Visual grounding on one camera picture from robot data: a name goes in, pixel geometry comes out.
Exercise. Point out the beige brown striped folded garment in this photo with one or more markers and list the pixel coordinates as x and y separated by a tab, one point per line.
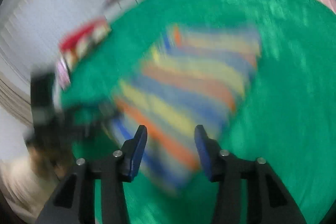
85	45

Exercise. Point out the red folded garment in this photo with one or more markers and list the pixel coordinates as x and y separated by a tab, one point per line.
70	39

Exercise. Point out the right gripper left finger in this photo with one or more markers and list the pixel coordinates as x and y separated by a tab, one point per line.
73	200

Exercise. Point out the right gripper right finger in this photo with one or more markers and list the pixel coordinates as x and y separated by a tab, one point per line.
268	200

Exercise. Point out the striped knit sweater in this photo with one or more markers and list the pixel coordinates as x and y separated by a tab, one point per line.
192	75

